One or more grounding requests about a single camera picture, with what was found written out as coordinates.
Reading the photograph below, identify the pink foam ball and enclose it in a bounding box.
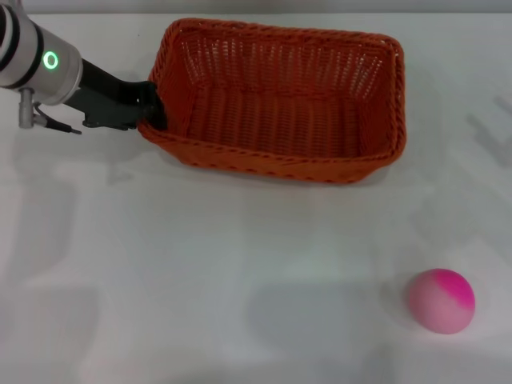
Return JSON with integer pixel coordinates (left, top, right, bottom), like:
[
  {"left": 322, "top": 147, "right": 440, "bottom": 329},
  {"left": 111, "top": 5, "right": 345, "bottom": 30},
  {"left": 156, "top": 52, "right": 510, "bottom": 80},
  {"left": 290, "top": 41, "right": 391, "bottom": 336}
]
[{"left": 407, "top": 268, "right": 476, "bottom": 335}]

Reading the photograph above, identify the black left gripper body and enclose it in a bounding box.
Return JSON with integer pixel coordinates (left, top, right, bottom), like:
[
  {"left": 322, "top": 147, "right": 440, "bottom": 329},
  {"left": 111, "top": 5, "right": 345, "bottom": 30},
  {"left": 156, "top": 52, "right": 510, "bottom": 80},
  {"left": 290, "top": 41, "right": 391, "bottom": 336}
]
[{"left": 63, "top": 58, "right": 150, "bottom": 132}]

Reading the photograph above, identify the orange woven plastic basket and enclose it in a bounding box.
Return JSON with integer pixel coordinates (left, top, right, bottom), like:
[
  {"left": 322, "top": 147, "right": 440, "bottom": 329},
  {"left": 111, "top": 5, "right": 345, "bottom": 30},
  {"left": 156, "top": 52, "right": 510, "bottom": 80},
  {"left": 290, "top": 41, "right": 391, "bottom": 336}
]
[{"left": 137, "top": 17, "right": 408, "bottom": 186}]

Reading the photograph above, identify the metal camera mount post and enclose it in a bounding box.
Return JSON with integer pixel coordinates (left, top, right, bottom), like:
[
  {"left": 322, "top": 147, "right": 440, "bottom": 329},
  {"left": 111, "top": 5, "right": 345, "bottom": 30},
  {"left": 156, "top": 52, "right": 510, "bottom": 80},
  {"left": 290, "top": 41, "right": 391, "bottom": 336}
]
[{"left": 18, "top": 88, "right": 48, "bottom": 130}]

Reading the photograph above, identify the thin black cable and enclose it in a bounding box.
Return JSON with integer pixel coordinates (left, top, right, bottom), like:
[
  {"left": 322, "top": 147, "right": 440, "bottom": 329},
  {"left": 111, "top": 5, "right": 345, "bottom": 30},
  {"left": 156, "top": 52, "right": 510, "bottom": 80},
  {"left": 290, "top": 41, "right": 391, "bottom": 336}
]
[{"left": 34, "top": 102, "right": 83, "bottom": 135}]

